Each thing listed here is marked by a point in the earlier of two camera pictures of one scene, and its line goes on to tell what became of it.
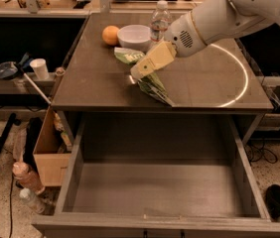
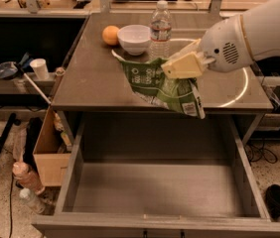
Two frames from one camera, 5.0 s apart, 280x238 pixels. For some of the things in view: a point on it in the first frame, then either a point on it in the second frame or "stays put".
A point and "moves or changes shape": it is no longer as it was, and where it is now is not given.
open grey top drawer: [161, 176] stays put
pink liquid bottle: [29, 178] stays put
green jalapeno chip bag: [150, 83] moves or changes shape
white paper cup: [39, 65] stays put
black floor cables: [255, 153] stays put
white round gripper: [181, 37] -> [224, 45]
